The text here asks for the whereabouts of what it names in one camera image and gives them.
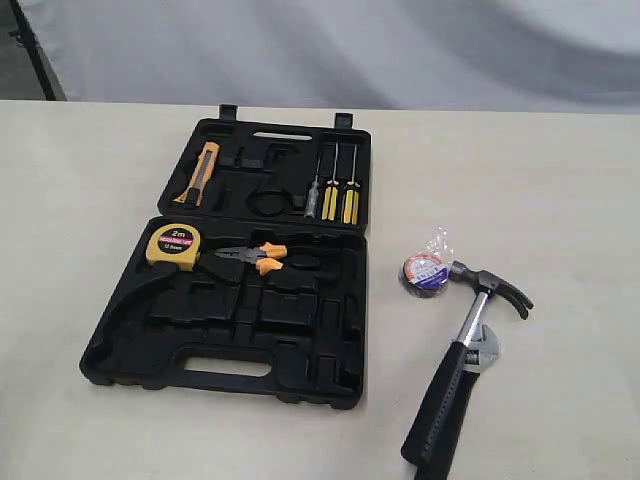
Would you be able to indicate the yellow black screwdriver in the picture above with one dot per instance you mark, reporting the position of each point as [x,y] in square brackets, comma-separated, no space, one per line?
[351,194]
[329,206]

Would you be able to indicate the clear handled tester screwdriver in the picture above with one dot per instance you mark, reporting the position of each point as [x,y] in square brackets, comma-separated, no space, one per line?
[313,192]

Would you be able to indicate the claw hammer black grip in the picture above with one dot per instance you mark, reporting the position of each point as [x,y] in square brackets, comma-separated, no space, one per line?
[485,285]

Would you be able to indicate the yellow utility knife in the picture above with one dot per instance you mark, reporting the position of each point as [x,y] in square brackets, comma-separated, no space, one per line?
[206,160]

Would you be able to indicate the black stand pole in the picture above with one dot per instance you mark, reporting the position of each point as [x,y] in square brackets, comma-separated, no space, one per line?
[26,70]

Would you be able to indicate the orange handled pliers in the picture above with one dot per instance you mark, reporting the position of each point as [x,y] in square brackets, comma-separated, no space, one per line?
[265,258]

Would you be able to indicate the yellow black screwdriver right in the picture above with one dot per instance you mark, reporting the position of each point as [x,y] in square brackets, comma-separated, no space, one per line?
[351,194]

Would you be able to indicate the yellow tape measure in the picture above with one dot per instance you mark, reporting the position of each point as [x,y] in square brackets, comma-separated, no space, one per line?
[175,243]

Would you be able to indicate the black electrical tape roll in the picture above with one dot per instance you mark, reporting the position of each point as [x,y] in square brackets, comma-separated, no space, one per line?
[425,274]

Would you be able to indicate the yellow black screwdriver left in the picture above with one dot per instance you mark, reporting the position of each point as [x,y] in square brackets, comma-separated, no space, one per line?
[329,206]

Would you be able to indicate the black plastic tool case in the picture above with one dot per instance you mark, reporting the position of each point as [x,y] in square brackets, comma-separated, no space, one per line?
[297,334]

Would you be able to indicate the adjustable wrench black handle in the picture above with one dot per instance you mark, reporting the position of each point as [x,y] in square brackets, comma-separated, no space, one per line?
[433,438]

